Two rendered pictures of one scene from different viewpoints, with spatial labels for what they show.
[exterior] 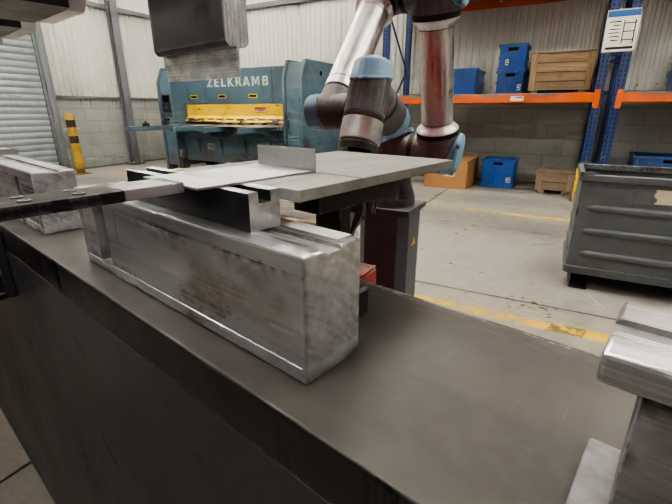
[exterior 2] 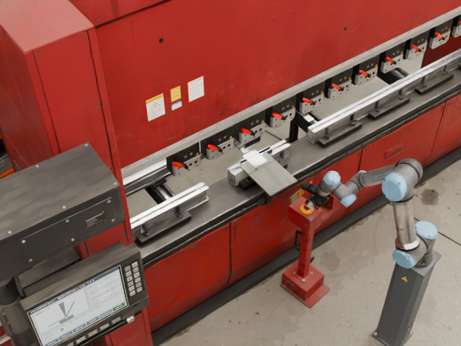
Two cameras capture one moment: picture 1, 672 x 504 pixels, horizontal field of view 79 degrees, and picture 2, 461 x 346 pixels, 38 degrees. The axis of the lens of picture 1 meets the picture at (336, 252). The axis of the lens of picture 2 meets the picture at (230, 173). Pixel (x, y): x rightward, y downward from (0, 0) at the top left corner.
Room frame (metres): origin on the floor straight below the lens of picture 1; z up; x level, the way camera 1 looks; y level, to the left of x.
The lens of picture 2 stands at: (0.88, -2.39, 3.52)
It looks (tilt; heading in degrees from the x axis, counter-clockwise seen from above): 46 degrees down; 105
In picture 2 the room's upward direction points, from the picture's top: 1 degrees counter-clockwise
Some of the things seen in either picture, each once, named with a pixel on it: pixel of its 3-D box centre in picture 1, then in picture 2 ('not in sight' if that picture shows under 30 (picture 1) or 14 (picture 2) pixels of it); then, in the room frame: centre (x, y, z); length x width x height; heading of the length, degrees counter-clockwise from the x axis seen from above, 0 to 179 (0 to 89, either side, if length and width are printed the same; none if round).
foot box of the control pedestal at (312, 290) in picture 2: not in sight; (305, 281); (0.73, 0.03, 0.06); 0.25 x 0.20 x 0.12; 149
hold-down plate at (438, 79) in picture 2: not in sight; (434, 82); (1.31, 1.14, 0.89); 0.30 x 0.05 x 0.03; 50
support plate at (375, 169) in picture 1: (326, 168); (268, 174); (0.47, 0.01, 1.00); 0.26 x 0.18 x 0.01; 140
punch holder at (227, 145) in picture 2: not in sight; (216, 139); (0.21, -0.07, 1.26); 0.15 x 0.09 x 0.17; 50
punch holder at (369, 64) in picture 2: not in sight; (363, 67); (0.86, 0.70, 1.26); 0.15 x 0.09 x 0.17; 50
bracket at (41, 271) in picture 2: not in sight; (43, 292); (-0.28, -1.06, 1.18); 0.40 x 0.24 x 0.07; 50
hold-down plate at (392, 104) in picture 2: not in sight; (389, 106); (1.05, 0.83, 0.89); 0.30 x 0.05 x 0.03; 50
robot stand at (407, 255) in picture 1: (386, 311); (403, 298); (1.29, -0.18, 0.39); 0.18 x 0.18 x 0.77; 62
